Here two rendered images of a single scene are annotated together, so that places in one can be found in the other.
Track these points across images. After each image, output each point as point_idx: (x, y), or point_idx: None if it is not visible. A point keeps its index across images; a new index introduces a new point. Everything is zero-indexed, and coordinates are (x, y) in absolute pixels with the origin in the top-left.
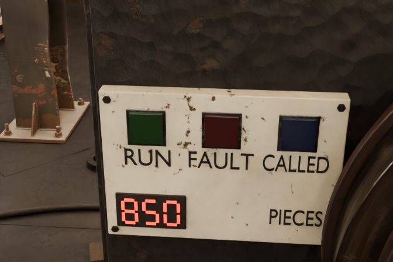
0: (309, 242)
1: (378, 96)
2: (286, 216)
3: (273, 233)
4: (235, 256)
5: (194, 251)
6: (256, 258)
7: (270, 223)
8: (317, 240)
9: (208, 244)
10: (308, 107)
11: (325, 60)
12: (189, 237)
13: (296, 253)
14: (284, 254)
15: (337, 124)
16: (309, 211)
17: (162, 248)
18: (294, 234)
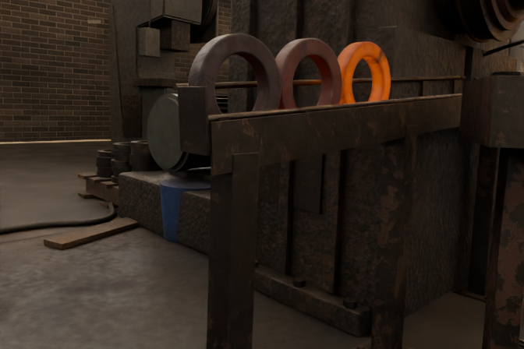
0: None
1: None
2: None
3: None
4: None
5: None
6: None
7: None
8: None
9: None
10: None
11: None
12: None
13: None
14: None
15: None
16: None
17: None
18: None
